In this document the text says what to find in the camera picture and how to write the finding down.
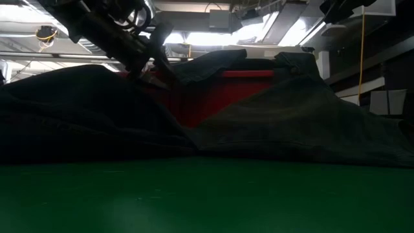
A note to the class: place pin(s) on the green table mat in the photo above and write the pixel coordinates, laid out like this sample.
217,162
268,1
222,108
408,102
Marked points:
207,194

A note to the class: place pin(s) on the long ceiling light bar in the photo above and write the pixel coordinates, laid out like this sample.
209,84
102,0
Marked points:
81,56

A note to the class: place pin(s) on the grey ceiling box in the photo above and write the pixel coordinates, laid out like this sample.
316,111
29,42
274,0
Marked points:
220,20

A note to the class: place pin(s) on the dark blue jeans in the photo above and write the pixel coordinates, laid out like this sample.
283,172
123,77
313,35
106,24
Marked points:
97,113

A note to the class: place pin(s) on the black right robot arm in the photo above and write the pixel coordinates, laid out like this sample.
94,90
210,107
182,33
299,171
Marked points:
343,8

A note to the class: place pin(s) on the red plastic laundry basket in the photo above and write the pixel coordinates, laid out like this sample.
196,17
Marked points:
210,100

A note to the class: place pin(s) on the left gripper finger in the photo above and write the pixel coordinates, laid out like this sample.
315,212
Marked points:
161,32
136,71

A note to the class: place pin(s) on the white boards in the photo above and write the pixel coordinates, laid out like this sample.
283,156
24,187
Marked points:
388,102

